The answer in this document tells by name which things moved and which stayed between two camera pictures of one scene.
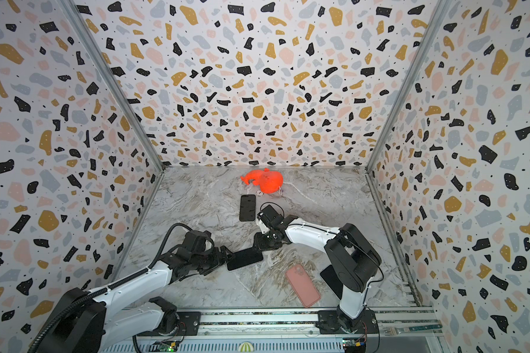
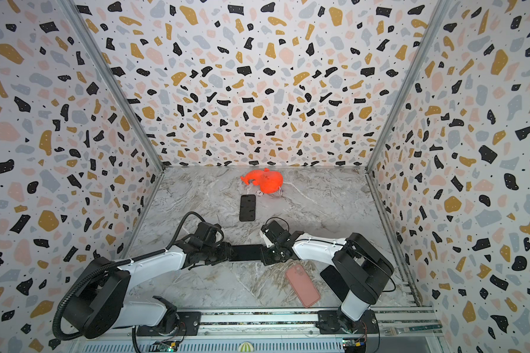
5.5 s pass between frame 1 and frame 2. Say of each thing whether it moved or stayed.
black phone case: stayed
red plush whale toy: stayed
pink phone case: stayed
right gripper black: moved
